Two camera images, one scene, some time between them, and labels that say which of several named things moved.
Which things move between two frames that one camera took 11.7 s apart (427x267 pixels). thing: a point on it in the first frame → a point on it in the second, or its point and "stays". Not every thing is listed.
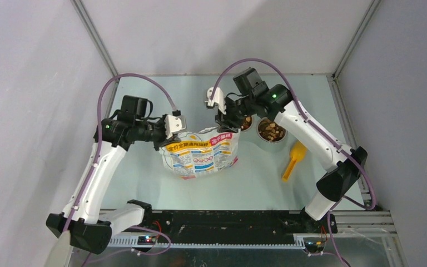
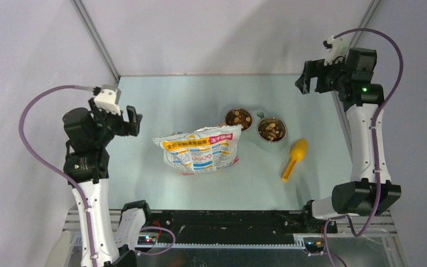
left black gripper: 164,141 → 125,128
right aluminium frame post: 333,77 stays
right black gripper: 226,122 → 311,69
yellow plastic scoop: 298,150 stays
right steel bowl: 270,131 stays
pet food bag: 200,152 stays
